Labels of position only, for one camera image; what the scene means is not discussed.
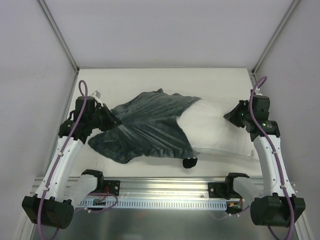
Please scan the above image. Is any white pillow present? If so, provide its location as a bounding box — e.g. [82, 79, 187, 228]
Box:
[177, 99, 258, 160]

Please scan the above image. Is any zebra and grey pillowcase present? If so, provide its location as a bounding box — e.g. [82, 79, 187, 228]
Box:
[88, 89, 200, 169]

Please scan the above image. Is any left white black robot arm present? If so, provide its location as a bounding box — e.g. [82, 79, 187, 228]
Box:
[22, 91, 120, 229]

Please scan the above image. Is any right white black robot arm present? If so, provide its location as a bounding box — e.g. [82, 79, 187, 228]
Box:
[220, 95, 306, 228]

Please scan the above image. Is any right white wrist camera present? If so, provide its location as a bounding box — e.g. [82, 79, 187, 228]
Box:
[250, 87, 263, 96]

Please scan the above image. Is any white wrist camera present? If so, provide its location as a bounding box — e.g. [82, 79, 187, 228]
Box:
[250, 87, 263, 96]
[90, 90, 103, 105]

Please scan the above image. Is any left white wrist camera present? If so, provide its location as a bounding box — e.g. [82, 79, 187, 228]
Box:
[90, 90, 103, 105]

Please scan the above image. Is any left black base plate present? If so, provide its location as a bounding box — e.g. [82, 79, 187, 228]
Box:
[95, 180, 121, 196]

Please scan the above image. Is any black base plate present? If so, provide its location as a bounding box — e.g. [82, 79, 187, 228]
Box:
[95, 180, 121, 196]
[207, 182, 228, 199]

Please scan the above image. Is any aluminium mounting rail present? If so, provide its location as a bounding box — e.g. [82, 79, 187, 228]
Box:
[29, 176, 298, 201]

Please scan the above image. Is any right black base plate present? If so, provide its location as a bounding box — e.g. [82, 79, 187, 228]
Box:
[207, 182, 228, 199]

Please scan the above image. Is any white slotted cable duct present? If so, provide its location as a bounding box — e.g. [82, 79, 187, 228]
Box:
[77, 197, 227, 211]

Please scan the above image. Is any right aluminium frame post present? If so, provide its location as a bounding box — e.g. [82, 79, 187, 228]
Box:
[251, 0, 301, 77]

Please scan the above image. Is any aluminium frame post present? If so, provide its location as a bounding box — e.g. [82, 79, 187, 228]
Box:
[251, 0, 301, 77]
[36, 0, 80, 73]

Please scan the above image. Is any left aluminium frame post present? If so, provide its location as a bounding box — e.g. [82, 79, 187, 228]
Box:
[36, 0, 80, 73]

